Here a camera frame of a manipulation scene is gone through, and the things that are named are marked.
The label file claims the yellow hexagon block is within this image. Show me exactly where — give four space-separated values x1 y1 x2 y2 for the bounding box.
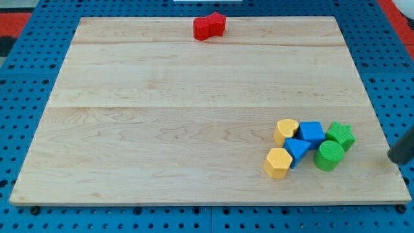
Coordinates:
263 148 293 179

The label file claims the red cylinder block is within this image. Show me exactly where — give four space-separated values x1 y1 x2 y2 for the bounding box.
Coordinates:
193 17 210 41

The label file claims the blue cube block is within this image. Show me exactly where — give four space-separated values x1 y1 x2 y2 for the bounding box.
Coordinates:
296 122 325 150

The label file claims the red star block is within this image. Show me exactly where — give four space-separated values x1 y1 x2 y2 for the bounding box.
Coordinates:
206 12 226 37

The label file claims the wooden board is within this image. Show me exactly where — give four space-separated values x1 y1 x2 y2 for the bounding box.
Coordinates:
10 17 411 206

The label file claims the blue triangle block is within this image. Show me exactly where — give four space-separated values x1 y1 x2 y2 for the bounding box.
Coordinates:
283 138 311 169

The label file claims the green cylinder block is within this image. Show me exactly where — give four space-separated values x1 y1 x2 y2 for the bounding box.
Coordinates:
314 140 345 172

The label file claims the green star block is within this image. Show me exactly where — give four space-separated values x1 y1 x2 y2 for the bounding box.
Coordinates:
325 122 356 151

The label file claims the dark grey pusher stick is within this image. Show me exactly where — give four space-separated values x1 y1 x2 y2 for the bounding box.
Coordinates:
387 126 413 165

